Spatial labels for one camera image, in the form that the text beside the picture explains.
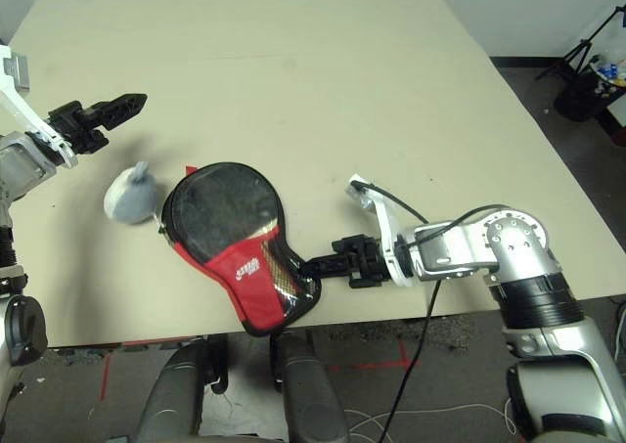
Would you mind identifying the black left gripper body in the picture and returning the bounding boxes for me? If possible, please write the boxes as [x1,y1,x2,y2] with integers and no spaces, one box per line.
[47,101,110,156]

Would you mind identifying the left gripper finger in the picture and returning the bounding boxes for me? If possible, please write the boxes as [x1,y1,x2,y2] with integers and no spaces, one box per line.
[92,92,149,117]
[95,105,144,132]

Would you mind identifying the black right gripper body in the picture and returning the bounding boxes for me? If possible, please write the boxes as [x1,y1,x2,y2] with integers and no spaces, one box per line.
[331,235,393,288]

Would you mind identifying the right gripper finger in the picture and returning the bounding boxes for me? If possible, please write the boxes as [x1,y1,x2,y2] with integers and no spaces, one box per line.
[300,262,356,279]
[312,251,357,266]

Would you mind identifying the grey plush toy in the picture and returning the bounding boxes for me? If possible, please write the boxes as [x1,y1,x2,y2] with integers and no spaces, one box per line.
[103,160,160,227]

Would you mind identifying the black red paddle case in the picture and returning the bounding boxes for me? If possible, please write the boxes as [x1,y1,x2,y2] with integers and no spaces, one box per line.
[158,158,323,339]

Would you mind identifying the black rubber ping-pong paddle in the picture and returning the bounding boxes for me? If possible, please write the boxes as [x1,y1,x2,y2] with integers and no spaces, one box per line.
[168,166,319,307]

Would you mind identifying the red tape cross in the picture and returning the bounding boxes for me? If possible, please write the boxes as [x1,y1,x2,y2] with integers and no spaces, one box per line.
[325,339,422,372]

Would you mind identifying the grey robot right leg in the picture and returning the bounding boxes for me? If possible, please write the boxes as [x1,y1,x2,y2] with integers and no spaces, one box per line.
[271,332,351,443]

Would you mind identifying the grey robot leg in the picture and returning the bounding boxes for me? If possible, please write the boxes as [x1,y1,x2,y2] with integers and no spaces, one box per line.
[136,337,231,443]
[271,332,351,443]

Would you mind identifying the grey robot left leg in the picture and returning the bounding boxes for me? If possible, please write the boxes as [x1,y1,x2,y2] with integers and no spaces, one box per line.
[136,337,231,443]

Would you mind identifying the black bin with bottles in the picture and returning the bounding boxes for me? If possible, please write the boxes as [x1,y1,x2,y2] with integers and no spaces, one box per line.
[553,54,626,124]

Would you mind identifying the black tripod stand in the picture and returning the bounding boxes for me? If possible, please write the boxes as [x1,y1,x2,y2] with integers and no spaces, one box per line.
[535,5,626,82]

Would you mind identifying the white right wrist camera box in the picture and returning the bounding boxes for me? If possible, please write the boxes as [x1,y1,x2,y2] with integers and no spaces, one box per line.
[344,172,418,288]

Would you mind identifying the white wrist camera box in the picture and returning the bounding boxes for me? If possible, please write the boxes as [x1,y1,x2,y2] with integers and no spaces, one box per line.
[0,44,79,170]
[344,172,418,288]

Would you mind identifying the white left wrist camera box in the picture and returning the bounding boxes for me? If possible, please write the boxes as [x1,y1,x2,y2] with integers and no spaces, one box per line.
[0,44,79,170]

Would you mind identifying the white floor cable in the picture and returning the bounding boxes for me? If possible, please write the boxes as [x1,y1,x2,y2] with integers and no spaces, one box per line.
[341,398,519,443]

